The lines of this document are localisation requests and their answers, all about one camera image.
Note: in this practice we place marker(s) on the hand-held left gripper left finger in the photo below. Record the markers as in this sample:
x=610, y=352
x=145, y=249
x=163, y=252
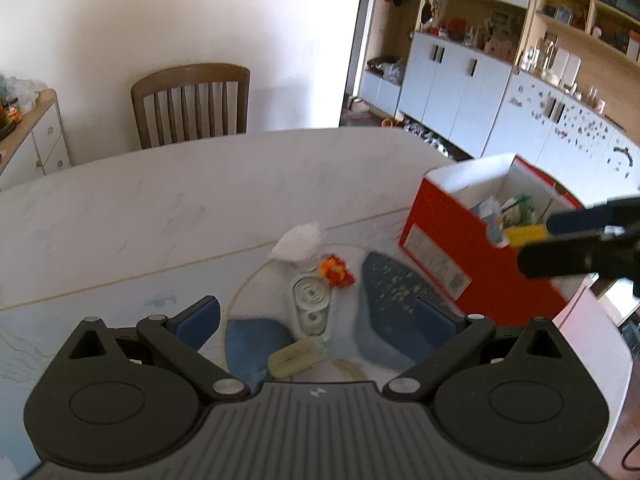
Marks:
x=200, y=316

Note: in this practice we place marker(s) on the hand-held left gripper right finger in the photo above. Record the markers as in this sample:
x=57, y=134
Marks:
x=435, y=317

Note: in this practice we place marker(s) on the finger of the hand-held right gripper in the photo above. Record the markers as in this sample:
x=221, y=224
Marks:
x=590, y=216
x=565, y=259

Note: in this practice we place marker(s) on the yellow plastic item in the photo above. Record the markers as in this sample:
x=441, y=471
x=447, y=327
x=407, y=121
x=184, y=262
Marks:
x=527, y=235

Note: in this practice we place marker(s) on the green plastic packet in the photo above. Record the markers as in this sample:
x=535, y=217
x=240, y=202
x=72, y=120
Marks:
x=522, y=207

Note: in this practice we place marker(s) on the red and white cardboard box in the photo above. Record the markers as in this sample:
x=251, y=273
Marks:
x=450, y=240

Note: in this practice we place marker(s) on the glass turntable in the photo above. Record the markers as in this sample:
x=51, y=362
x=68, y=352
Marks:
x=360, y=310

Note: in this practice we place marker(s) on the white sticker-covered cabinet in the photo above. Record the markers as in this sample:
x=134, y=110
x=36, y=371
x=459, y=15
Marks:
x=560, y=140

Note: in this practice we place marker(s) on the white and blue packet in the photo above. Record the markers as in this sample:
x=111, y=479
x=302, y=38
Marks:
x=490, y=217

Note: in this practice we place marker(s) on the clear glass jar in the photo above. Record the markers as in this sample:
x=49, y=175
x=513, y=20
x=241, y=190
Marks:
x=311, y=305

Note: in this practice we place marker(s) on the white crumpled tissue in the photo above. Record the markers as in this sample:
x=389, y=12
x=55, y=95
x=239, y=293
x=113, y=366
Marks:
x=297, y=242

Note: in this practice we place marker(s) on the row of shoes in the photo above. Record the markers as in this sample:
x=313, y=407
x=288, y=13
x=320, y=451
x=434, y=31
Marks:
x=435, y=140

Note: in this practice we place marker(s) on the tall white cabinet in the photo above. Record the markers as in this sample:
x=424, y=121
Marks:
x=450, y=90

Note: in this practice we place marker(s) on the orange slippers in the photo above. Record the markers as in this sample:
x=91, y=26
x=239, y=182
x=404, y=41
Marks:
x=388, y=122

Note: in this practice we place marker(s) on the patterned door rug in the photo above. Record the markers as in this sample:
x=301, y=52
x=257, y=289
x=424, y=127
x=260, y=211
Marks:
x=357, y=119

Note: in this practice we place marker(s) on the white slippers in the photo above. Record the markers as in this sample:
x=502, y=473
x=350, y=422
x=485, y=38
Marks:
x=356, y=103

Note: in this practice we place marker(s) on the white and wood sideboard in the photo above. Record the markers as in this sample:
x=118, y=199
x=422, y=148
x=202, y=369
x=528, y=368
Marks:
x=45, y=145

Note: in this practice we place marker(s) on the wooden slat-back chair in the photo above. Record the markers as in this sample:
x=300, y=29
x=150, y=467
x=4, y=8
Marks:
x=190, y=77

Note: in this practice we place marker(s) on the white plastic bags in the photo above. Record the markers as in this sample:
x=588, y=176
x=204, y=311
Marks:
x=25, y=87

